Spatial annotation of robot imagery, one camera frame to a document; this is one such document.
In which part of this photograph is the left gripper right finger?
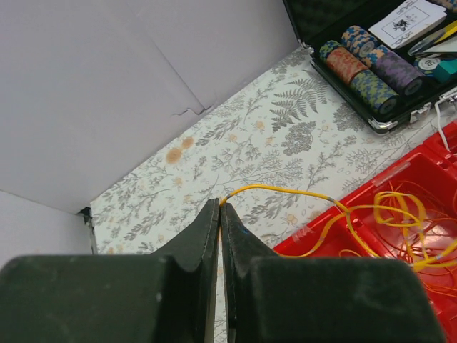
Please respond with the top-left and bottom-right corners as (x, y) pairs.
(221, 204), (445, 342)

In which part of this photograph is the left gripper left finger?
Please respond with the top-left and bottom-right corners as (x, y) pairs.
(1, 199), (219, 342)

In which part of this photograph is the yellow cable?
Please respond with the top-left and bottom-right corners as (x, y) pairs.
(219, 184), (457, 272)

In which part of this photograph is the red plastic compartment bin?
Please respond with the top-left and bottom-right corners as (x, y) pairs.
(275, 122), (456, 342)

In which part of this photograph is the orange rubber band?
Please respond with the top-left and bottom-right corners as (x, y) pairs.
(337, 180), (457, 299)

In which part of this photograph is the white cable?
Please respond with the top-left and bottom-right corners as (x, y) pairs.
(434, 98), (457, 153)

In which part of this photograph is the black poker chip case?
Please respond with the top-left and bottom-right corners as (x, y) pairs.
(284, 1), (456, 134)

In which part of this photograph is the white playing card box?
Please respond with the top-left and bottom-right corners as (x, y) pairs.
(368, 1), (447, 49)

